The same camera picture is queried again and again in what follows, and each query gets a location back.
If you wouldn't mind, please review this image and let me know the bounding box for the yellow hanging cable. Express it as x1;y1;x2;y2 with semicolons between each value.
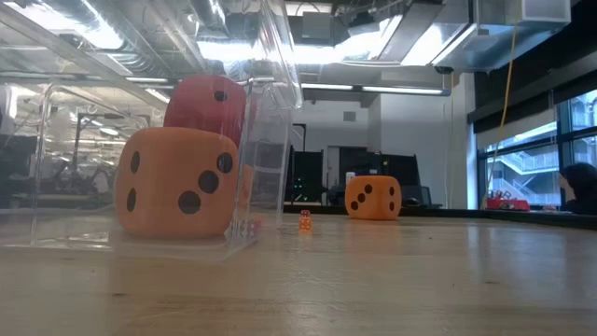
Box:
479;21;520;210

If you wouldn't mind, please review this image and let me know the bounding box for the large red foam die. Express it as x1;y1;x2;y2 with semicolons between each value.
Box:
162;74;248;149

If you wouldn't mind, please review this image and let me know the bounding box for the red tray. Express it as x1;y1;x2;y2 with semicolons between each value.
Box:
484;197;532;213

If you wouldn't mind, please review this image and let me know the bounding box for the fluorescent ceiling light strip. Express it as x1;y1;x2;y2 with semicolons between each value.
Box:
300;82;451;97

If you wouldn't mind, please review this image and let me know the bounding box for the silver ventilation duct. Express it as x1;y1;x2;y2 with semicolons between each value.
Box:
326;0;573;71

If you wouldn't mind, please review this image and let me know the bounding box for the black computer monitor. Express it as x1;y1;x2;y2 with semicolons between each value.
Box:
338;146;422;207

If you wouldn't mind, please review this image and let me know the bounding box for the clear plastic bin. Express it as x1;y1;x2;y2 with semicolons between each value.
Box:
0;0;304;262

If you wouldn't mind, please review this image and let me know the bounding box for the person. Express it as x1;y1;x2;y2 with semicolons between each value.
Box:
558;161;597;216

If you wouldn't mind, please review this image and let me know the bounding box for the large orange foam die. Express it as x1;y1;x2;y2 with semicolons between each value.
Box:
114;126;240;239
344;175;403;221

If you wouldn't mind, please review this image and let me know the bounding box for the black cabinet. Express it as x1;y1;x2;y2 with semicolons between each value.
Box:
283;122;326;204

